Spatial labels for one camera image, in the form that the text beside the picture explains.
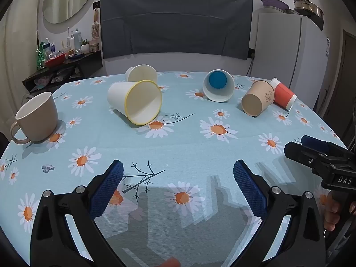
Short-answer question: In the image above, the wooden hairbrush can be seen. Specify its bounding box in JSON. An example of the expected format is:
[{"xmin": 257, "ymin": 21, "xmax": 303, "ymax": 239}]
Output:
[{"xmin": 91, "ymin": 8, "xmax": 101, "ymax": 39}]

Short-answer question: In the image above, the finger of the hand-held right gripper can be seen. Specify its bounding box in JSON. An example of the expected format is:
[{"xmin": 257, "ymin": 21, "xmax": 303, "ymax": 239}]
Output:
[
  {"xmin": 301, "ymin": 135, "xmax": 349, "ymax": 158},
  {"xmin": 284, "ymin": 141, "xmax": 323, "ymax": 170}
]

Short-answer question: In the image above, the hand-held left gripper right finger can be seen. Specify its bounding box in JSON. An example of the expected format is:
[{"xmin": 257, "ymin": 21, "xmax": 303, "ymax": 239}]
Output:
[{"xmin": 233, "ymin": 160, "xmax": 326, "ymax": 267}]

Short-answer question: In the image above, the green plastic bottle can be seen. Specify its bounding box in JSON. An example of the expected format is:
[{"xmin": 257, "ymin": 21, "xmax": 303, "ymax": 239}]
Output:
[{"xmin": 36, "ymin": 41, "xmax": 47, "ymax": 71}]

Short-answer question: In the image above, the small orange object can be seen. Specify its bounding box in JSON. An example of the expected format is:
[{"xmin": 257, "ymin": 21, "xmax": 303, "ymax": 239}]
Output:
[{"xmin": 161, "ymin": 257, "xmax": 181, "ymax": 267}]

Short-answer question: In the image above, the white thermos bottle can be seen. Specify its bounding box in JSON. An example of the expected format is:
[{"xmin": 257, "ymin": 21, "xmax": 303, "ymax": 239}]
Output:
[{"xmin": 71, "ymin": 28, "xmax": 83, "ymax": 52}]

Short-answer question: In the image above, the white refrigerator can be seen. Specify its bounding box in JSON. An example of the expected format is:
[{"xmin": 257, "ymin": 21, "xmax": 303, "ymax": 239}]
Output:
[{"xmin": 249, "ymin": 12, "xmax": 330, "ymax": 109}]

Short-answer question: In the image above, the beige ceramic mug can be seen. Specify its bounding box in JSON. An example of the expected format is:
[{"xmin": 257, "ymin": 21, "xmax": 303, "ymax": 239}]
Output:
[{"xmin": 10, "ymin": 91, "xmax": 59, "ymax": 145}]

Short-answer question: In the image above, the brown paper cup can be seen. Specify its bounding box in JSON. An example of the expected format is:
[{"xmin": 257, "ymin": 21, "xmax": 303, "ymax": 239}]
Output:
[{"xmin": 241, "ymin": 80, "xmax": 276, "ymax": 117}]

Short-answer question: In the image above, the brown door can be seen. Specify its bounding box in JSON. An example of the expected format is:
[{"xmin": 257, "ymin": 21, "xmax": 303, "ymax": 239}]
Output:
[{"xmin": 325, "ymin": 29, "xmax": 356, "ymax": 145}]

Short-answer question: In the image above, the black power cable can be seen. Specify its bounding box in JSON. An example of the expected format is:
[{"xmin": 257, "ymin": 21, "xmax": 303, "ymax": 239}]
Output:
[{"xmin": 246, "ymin": 49, "xmax": 256, "ymax": 76}]

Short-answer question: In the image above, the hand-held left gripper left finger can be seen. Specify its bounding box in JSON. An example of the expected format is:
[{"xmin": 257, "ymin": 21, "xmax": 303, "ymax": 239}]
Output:
[{"xmin": 30, "ymin": 160, "xmax": 124, "ymax": 267}]

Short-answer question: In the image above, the steel cooking pot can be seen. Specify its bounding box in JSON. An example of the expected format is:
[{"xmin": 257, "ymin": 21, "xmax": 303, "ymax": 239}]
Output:
[{"xmin": 293, "ymin": 0, "xmax": 324, "ymax": 17}]

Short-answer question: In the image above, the purple cooking pot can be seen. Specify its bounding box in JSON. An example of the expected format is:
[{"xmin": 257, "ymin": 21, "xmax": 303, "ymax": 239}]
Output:
[{"xmin": 261, "ymin": 0, "xmax": 290, "ymax": 13}]

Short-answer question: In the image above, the person's right hand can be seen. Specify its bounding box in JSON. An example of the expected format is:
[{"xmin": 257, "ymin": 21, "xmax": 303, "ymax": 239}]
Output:
[{"xmin": 323, "ymin": 193, "xmax": 356, "ymax": 232}]

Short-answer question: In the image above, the white cup blue bottom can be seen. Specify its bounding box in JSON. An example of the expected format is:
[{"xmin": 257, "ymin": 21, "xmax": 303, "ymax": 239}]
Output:
[{"xmin": 202, "ymin": 69, "xmax": 235, "ymax": 103}]

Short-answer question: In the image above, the white paper cup yellow rim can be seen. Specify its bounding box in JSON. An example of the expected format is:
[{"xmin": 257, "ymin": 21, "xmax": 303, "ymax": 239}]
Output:
[{"xmin": 107, "ymin": 80, "xmax": 163, "ymax": 125}]

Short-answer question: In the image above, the black side shelf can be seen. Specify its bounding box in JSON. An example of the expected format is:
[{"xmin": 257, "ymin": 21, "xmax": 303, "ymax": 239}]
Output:
[{"xmin": 22, "ymin": 51, "xmax": 103, "ymax": 93}]

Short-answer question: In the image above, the grey cloth covered screen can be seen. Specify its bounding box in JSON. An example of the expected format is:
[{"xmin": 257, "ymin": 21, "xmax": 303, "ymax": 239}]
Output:
[{"xmin": 99, "ymin": 0, "xmax": 253, "ymax": 61}]

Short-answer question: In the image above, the plain white paper cup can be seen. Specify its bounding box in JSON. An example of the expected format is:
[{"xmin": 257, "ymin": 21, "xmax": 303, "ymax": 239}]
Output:
[{"xmin": 125, "ymin": 65, "xmax": 158, "ymax": 85}]

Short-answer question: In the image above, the light blue daisy tablecloth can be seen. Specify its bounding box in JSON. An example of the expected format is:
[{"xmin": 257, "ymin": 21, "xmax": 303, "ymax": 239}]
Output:
[{"xmin": 0, "ymin": 71, "xmax": 351, "ymax": 267}]

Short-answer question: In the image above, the red cup white rim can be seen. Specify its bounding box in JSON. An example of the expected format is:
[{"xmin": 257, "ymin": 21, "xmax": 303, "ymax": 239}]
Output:
[{"xmin": 270, "ymin": 78, "xmax": 298, "ymax": 111}]

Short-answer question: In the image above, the red bowl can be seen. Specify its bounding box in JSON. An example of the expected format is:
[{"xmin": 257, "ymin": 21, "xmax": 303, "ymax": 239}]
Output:
[{"xmin": 44, "ymin": 55, "xmax": 67, "ymax": 68}]

